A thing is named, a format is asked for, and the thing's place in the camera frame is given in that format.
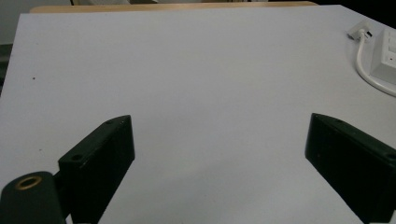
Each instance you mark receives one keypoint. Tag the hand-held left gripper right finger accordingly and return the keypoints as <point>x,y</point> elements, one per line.
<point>351,165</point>

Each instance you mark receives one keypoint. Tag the white power strip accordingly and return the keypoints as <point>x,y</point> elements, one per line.
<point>386,57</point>

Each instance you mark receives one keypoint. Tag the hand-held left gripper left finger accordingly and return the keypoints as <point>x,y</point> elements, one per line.
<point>96,165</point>

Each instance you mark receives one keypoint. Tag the white plug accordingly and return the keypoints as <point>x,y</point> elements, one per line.
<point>358,30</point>

